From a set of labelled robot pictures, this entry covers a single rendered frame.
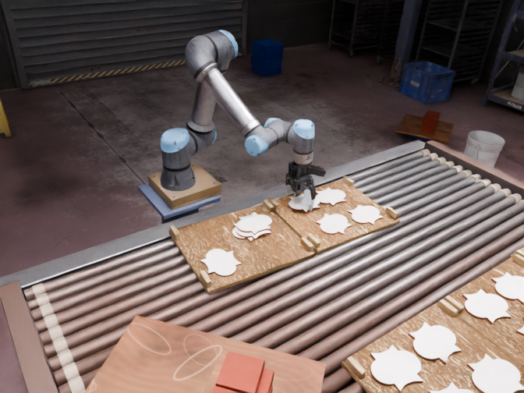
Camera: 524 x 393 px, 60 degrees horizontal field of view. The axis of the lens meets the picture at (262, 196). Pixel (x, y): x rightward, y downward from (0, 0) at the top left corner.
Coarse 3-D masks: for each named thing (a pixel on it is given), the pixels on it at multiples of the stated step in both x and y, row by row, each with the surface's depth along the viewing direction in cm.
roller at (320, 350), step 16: (496, 240) 174; (512, 240) 176; (480, 256) 166; (448, 272) 157; (416, 288) 150; (432, 288) 152; (384, 304) 143; (400, 304) 144; (368, 320) 137; (336, 336) 131; (352, 336) 133; (304, 352) 126; (320, 352) 127
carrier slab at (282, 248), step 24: (240, 216) 176; (192, 240) 162; (216, 240) 163; (240, 240) 164; (264, 240) 164; (288, 240) 165; (192, 264) 151; (264, 264) 153; (288, 264) 155; (216, 288) 143
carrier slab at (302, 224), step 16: (352, 192) 195; (288, 208) 182; (320, 208) 183; (336, 208) 184; (352, 208) 184; (288, 224) 174; (304, 224) 174; (352, 224) 175; (368, 224) 176; (384, 224) 176; (320, 240) 166; (336, 240) 166; (352, 240) 169
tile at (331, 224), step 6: (324, 216) 177; (330, 216) 178; (336, 216) 178; (342, 216) 178; (318, 222) 174; (324, 222) 174; (330, 222) 174; (336, 222) 174; (342, 222) 174; (324, 228) 171; (330, 228) 171; (336, 228) 171; (342, 228) 171; (330, 234) 169; (342, 234) 169
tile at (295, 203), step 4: (296, 196) 186; (300, 196) 187; (292, 200) 184; (296, 200) 184; (300, 200) 184; (316, 200) 185; (292, 204) 181; (296, 204) 181; (300, 204) 182; (316, 204) 182; (292, 208) 179; (296, 208) 179; (300, 208) 179; (304, 208) 179; (308, 208) 180; (316, 208) 181
